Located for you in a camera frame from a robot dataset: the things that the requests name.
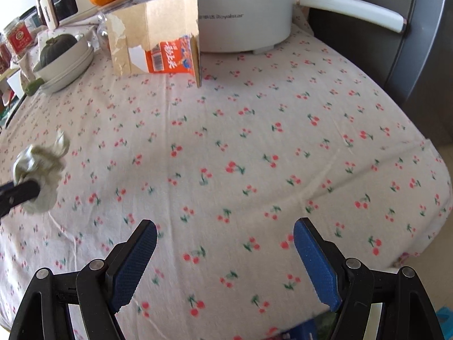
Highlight small green fruit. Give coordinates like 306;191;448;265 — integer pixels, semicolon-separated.
23;79;45;96

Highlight white plate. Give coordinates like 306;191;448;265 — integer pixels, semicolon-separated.
39;55;95;94
40;48;94;87

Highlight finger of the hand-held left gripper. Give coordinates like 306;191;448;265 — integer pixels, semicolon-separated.
0;180;40;218

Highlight cherry print tablecloth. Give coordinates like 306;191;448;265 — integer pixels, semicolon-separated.
0;0;453;340

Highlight red label jar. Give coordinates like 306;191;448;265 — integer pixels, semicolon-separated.
3;18;32;55

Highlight orange and white carton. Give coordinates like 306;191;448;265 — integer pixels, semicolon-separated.
144;35;195;75

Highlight white electric cooking pot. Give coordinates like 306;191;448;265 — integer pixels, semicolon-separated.
157;0;408;54

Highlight dark glossy refrigerator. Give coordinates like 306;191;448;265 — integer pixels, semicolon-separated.
301;0;453;149

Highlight glass jar with wooden lid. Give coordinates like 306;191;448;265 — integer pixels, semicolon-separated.
95;0;135;54

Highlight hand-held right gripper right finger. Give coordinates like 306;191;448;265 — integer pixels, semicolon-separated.
293;217;445;340

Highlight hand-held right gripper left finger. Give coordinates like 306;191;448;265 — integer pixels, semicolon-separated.
10;219;158;340

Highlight white plastic bag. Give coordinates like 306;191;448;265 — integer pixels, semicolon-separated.
12;129;68;215

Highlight torn cardboard box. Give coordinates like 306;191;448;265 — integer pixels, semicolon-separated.
105;0;203;89

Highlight dark green kabocha squash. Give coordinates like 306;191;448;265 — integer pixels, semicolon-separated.
38;33;78;69

